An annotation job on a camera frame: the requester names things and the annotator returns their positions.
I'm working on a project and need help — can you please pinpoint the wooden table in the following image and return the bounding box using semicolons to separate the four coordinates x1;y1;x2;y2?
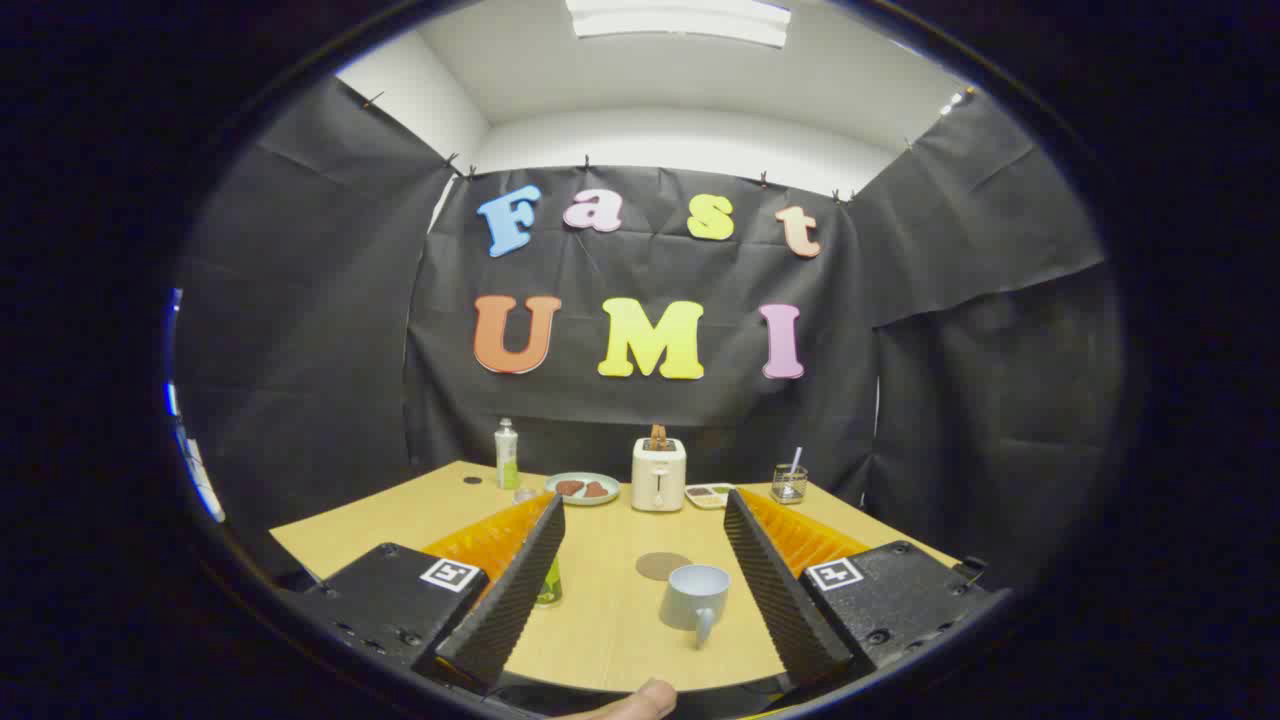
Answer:
270;460;961;693

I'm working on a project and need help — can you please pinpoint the green label juice bottle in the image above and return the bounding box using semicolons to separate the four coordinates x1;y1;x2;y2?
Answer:
510;487;564;608

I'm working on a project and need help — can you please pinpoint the pale grey cup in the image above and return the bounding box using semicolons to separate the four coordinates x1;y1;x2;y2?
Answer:
659;564;732;650

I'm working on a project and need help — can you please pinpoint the cream toaster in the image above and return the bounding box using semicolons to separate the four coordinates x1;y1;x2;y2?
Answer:
631;437;688;513

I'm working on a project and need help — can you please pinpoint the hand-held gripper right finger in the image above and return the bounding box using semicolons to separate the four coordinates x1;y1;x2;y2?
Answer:
723;488;1001;691

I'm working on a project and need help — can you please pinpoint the tall white green bottle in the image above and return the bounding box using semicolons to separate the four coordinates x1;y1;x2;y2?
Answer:
495;418;521;491

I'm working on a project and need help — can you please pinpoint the ceiling light panel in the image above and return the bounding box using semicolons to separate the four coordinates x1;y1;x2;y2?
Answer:
565;0;793;49

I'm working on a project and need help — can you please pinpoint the pale green plate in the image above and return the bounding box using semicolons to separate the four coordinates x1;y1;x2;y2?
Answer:
545;472;621;507

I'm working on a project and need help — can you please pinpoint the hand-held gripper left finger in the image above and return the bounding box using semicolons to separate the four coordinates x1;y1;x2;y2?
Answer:
283;492;567;696

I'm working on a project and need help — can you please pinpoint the black backdrop cloth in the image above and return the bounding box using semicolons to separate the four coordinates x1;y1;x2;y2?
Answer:
175;75;1126;591

